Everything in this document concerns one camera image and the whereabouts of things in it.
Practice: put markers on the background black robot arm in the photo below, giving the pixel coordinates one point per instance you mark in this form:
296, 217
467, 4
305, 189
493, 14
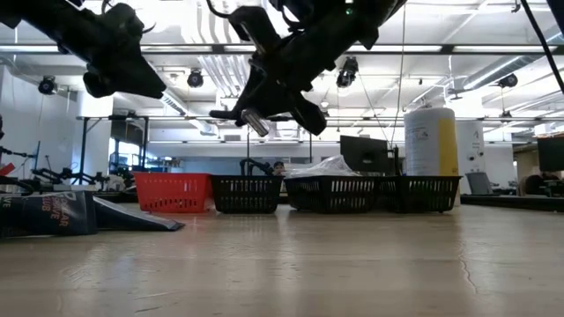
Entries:
255, 166
66, 175

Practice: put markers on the grey office chair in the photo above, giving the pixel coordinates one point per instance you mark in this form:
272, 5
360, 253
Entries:
479, 182

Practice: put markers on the black aluminium table frame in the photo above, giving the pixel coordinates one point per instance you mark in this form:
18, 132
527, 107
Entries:
506, 203

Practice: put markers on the black plastic basket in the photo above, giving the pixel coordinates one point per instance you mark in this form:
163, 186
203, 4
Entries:
247, 193
330, 193
418, 193

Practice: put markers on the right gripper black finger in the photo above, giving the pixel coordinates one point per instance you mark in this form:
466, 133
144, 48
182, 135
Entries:
244, 108
274, 111

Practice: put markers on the red plastic basket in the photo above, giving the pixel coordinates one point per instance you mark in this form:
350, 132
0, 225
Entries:
172, 191

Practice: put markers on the person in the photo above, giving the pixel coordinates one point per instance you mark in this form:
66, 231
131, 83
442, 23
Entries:
279, 167

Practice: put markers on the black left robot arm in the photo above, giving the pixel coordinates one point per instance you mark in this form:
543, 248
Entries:
44, 17

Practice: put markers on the white yellow wipes canister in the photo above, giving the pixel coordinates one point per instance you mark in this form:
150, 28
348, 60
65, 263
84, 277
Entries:
447, 154

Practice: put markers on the black computer monitor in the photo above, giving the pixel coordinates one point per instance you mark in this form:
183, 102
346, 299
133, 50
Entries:
365, 154
551, 154

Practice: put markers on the dark navy shave sachet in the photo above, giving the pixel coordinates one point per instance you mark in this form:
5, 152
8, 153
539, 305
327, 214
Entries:
53, 213
132, 218
256, 123

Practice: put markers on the clear bag white cotton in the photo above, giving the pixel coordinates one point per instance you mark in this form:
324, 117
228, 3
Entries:
330, 168

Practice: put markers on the black background workstation frame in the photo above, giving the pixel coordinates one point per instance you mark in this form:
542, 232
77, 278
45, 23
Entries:
247, 145

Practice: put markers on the small red object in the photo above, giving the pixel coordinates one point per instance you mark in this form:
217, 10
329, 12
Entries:
6, 169

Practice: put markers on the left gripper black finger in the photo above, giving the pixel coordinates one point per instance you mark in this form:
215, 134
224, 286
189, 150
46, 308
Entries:
134, 91
147, 79

